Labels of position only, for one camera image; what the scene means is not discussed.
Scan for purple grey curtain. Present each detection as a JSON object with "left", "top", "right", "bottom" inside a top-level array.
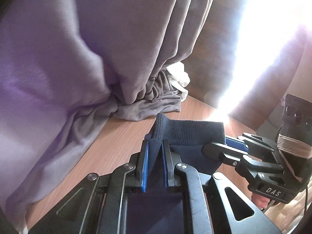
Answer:
[{"left": 1, "top": 0, "right": 213, "bottom": 228}]

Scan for white sheer curtain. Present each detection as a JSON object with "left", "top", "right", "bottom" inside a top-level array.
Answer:
[{"left": 167, "top": 62, "right": 190, "bottom": 102}]

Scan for navy blue sweatpants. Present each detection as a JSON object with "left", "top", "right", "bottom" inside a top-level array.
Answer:
[{"left": 126, "top": 113, "right": 225, "bottom": 233}]

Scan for person right hand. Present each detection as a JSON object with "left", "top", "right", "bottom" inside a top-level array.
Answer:
[{"left": 251, "top": 193, "right": 270, "bottom": 210}]

